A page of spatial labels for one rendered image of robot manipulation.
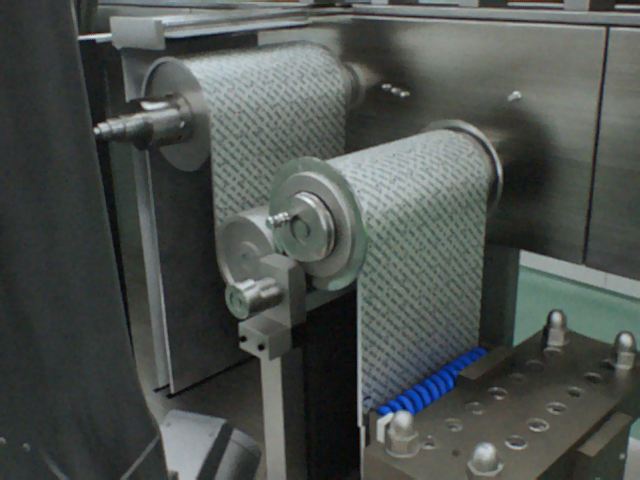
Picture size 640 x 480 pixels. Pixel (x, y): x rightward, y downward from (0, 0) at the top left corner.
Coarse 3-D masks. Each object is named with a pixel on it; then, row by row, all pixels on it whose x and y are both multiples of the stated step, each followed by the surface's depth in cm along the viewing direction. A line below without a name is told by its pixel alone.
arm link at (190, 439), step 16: (176, 416) 43; (192, 416) 43; (208, 416) 43; (176, 432) 43; (192, 432) 42; (208, 432) 42; (224, 432) 43; (240, 432) 44; (176, 448) 42; (192, 448) 42; (208, 448) 41; (224, 448) 43; (240, 448) 44; (256, 448) 45; (176, 464) 41; (192, 464) 41; (208, 464) 41; (224, 464) 43; (240, 464) 44; (256, 464) 45
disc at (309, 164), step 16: (304, 160) 80; (320, 160) 79; (288, 176) 83; (320, 176) 79; (336, 176) 77; (272, 192) 85; (352, 192) 77; (272, 208) 86; (352, 208) 77; (352, 224) 78; (368, 240) 77; (288, 256) 86; (352, 256) 79; (352, 272) 80; (320, 288) 84; (336, 288) 82
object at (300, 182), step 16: (304, 176) 80; (288, 192) 83; (320, 192) 79; (336, 192) 78; (336, 208) 78; (336, 224) 79; (352, 240) 78; (336, 256) 80; (320, 272) 82; (336, 272) 81
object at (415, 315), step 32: (480, 224) 95; (416, 256) 86; (448, 256) 91; (480, 256) 96; (384, 288) 83; (416, 288) 87; (448, 288) 93; (480, 288) 98; (384, 320) 84; (416, 320) 89; (448, 320) 94; (384, 352) 86; (416, 352) 91; (448, 352) 96; (384, 384) 87; (416, 384) 92
